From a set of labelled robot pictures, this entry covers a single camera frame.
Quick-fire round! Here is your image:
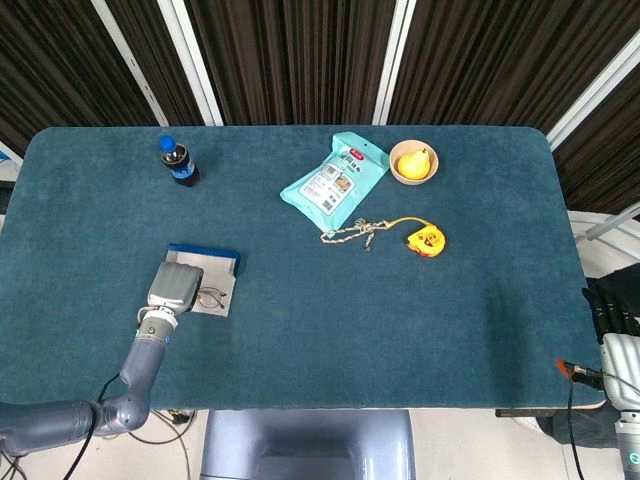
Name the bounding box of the cola bottle with blue cap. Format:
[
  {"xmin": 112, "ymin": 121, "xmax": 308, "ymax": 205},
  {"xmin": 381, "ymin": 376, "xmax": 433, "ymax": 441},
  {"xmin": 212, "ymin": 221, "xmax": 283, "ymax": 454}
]
[{"xmin": 158, "ymin": 135, "xmax": 202, "ymax": 189}]

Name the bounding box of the white and blue sign board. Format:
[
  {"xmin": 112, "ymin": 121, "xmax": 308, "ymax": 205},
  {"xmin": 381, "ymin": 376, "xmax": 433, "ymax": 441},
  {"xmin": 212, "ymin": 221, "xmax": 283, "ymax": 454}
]
[{"xmin": 0, "ymin": 141, "xmax": 24, "ymax": 189}]

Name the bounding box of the yellow tape measure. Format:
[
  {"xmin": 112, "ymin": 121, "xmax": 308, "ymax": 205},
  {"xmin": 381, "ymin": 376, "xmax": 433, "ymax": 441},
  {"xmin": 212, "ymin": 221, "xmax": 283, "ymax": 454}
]
[{"xmin": 388, "ymin": 215, "xmax": 448, "ymax": 259}]

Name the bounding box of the yellow pear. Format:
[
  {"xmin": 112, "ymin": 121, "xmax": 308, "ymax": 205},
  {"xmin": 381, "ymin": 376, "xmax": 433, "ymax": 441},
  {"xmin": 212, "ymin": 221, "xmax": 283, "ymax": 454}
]
[{"xmin": 396, "ymin": 148, "xmax": 431, "ymax": 180}]

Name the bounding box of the beige braided rope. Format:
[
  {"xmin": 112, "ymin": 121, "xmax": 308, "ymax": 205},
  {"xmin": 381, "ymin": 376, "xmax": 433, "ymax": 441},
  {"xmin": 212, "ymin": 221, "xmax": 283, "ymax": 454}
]
[{"xmin": 319, "ymin": 217, "xmax": 396, "ymax": 253}]

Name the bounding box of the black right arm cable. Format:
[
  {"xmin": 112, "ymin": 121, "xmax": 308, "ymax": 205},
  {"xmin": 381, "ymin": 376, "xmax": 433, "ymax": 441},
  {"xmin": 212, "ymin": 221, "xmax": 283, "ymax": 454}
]
[{"xmin": 554, "ymin": 357, "xmax": 640, "ymax": 480}]

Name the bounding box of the dark brown pleated curtain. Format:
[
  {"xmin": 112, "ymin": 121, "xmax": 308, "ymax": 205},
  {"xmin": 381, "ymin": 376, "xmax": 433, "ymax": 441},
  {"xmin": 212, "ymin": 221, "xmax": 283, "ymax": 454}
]
[{"xmin": 0, "ymin": 0, "xmax": 640, "ymax": 216}]

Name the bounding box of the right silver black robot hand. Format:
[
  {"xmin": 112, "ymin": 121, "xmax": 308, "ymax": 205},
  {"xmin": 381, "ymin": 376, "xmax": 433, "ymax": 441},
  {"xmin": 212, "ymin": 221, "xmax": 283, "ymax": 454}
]
[{"xmin": 581, "ymin": 286, "xmax": 640, "ymax": 404}]

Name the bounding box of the light blue snack bag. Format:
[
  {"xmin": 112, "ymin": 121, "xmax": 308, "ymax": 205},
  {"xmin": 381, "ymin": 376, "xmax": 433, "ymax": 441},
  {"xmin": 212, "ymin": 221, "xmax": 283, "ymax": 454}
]
[{"xmin": 278, "ymin": 131, "xmax": 391, "ymax": 234}]

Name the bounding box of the black fabric object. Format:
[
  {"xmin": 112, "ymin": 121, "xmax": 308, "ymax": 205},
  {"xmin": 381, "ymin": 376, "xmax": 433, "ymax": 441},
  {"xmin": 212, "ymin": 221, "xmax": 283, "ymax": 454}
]
[{"xmin": 585, "ymin": 264, "xmax": 640, "ymax": 304}]

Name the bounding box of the black floor cable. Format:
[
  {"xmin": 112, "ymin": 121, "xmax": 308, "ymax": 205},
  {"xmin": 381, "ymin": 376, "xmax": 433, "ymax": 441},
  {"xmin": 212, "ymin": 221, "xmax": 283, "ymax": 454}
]
[{"xmin": 102, "ymin": 409, "xmax": 197, "ymax": 480}]

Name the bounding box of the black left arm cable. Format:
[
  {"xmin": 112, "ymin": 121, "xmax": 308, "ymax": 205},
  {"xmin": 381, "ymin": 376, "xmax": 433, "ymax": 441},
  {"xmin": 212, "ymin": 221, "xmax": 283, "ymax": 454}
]
[{"xmin": 62, "ymin": 372, "xmax": 124, "ymax": 480}]

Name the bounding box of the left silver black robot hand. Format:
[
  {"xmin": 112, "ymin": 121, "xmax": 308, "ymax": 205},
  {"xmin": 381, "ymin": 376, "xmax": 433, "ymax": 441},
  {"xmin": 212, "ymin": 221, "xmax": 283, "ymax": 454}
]
[{"xmin": 146, "ymin": 261, "xmax": 205, "ymax": 315}]

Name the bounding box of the teal tablecloth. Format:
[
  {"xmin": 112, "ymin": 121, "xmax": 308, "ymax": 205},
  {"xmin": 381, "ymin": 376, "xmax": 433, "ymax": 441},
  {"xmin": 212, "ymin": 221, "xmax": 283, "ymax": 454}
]
[{"xmin": 0, "ymin": 124, "xmax": 604, "ymax": 412}]

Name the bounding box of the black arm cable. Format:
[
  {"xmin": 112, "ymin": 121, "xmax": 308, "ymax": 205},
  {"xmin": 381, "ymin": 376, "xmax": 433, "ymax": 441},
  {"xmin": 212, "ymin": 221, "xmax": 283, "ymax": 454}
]
[
  {"xmin": 554, "ymin": 357, "xmax": 640, "ymax": 480},
  {"xmin": 62, "ymin": 372, "xmax": 124, "ymax": 480}
]

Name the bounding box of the white table leg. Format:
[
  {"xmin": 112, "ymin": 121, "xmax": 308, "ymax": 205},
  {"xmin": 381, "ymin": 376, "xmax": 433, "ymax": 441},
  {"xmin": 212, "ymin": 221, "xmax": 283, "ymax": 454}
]
[
  {"xmin": 544, "ymin": 29, "xmax": 640, "ymax": 151},
  {"xmin": 372, "ymin": 0, "xmax": 416, "ymax": 126},
  {"xmin": 92, "ymin": 0, "xmax": 169, "ymax": 126},
  {"xmin": 157, "ymin": 0, "xmax": 224, "ymax": 126}
]

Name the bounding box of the beige bowl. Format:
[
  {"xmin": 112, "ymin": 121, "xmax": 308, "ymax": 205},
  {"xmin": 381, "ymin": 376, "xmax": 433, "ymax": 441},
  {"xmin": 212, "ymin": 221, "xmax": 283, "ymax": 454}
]
[{"xmin": 388, "ymin": 139, "xmax": 440, "ymax": 187}]

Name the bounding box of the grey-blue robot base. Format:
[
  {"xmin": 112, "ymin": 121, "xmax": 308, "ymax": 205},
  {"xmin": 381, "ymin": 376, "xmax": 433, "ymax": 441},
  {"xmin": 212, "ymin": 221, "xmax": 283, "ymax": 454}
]
[{"xmin": 199, "ymin": 409, "xmax": 416, "ymax": 480}]

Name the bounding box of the blue floral pencil box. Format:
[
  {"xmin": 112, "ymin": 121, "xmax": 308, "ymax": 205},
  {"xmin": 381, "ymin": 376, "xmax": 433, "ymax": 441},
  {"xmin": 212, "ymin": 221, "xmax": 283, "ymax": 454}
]
[{"xmin": 166, "ymin": 243, "xmax": 242, "ymax": 319}]

